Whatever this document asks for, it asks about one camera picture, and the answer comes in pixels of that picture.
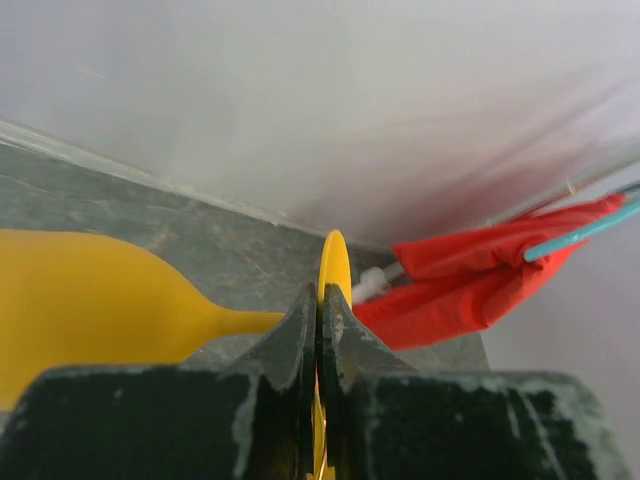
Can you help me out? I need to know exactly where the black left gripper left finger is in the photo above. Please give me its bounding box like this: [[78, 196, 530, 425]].
[[1, 284, 317, 479]]

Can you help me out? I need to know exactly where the orange plastic goblet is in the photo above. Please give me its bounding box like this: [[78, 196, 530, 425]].
[[0, 228, 352, 480]]

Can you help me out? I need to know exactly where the blue hoop tube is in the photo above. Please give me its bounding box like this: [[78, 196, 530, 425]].
[[523, 181, 639, 263]]

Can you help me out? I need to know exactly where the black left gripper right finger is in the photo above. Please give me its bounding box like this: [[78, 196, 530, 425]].
[[320, 285, 632, 479]]

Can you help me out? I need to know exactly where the white stand foot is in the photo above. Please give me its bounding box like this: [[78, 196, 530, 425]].
[[352, 263, 405, 304]]

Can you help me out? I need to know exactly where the red cloth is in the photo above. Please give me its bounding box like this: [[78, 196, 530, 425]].
[[353, 193, 626, 351]]

